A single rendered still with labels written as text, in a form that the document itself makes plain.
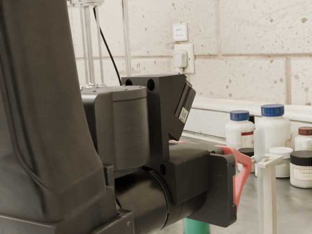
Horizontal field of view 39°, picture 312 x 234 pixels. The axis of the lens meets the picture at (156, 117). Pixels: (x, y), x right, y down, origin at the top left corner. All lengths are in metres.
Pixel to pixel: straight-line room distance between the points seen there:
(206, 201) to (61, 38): 0.21
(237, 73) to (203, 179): 0.79
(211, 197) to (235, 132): 0.56
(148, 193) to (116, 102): 0.08
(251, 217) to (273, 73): 0.47
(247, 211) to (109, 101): 0.46
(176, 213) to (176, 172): 0.04
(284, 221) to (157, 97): 0.39
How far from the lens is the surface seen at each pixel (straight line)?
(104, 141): 0.31
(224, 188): 0.40
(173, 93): 0.37
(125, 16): 1.22
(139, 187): 0.35
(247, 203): 0.76
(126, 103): 0.32
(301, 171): 0.83
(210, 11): 1.23
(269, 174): 0.57
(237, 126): 0.95
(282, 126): 0.92
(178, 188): 0.36
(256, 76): 1.12
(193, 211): 0.41
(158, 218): 0.36
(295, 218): 0.71
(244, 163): 0.47
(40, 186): 0.25
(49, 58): 0.26
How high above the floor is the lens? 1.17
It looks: 9 degrees down
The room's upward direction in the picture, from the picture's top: 4 degrees counter-clockwise
